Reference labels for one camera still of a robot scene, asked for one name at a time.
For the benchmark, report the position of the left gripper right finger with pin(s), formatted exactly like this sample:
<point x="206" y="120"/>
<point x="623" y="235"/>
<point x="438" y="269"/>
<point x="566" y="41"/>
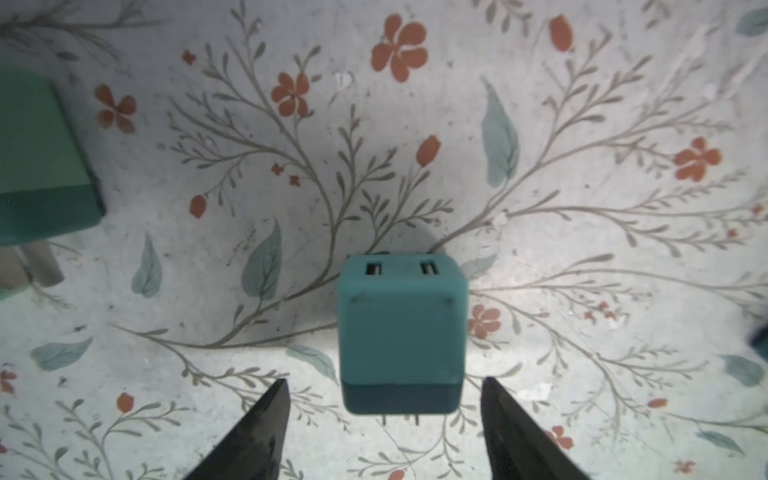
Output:
<point x="518" y="449"/>

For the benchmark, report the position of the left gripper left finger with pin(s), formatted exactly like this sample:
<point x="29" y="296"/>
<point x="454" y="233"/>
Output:
<point x="252" y="450"/>

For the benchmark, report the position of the teal plug adapter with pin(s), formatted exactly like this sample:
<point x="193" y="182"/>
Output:
<point x="402" y="330"/>

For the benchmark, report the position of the green plug adapter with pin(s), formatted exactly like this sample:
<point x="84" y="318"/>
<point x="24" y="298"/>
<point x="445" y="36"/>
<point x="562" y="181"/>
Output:
<point x="47" y="186"/>

